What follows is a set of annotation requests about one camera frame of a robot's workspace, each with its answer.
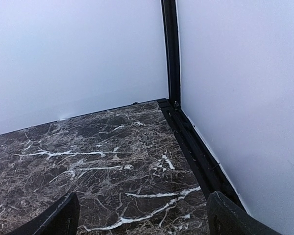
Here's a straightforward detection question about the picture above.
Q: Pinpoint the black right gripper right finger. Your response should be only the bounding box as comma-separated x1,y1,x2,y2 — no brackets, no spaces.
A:
207,191,279,235

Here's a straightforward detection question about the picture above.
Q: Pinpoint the right black frame post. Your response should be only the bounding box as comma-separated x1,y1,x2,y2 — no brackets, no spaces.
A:
161,0,181,109

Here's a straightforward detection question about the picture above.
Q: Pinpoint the right black table rail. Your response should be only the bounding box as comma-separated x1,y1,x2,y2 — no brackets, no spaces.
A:
157,99,245,210

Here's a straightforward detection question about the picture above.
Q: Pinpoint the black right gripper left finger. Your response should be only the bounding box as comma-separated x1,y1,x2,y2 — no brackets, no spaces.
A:
9,192,80,235

